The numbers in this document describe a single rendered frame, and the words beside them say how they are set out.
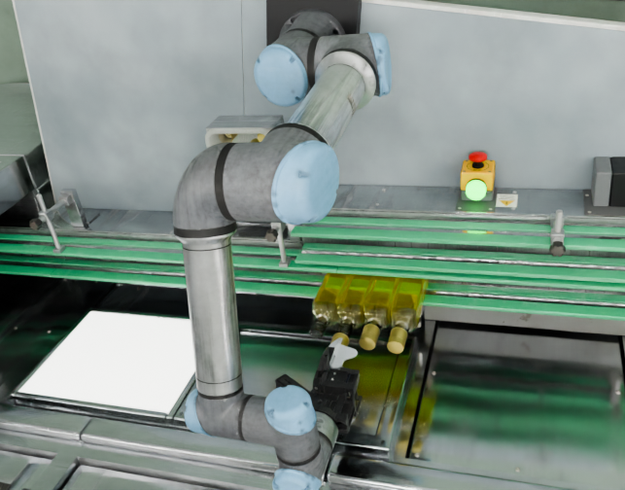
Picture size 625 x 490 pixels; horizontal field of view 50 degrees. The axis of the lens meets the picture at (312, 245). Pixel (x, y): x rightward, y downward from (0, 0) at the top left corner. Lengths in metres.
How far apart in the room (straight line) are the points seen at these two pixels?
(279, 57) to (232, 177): 0.41
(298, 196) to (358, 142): 0.72
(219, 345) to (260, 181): 0.29
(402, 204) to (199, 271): 0.65
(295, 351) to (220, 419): 0.51
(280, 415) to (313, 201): 0.34
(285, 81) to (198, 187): 0.41
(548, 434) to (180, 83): 1.15
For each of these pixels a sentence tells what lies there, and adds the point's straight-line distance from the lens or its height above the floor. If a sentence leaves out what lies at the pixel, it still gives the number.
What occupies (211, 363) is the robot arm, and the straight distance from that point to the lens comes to 1.08.
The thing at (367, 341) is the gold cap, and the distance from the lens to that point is 1.38.
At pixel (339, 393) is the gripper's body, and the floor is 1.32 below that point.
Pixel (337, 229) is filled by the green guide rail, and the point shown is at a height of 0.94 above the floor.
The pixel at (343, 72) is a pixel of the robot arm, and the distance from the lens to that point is 1.20.
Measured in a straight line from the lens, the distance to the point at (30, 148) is 2.14.
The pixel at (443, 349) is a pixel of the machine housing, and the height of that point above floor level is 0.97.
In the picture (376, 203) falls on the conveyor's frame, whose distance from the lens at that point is 1.55.
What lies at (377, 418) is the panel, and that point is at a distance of 1.41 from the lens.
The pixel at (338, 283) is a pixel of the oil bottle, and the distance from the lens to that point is 1.52.
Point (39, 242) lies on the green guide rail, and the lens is 1.99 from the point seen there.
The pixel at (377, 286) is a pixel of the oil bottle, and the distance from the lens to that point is 1.50.
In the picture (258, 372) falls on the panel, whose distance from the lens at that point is 1.56.
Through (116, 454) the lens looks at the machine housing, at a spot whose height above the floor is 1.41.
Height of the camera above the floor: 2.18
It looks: 53 degrees down
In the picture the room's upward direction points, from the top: 152 degrees counter-clockwise
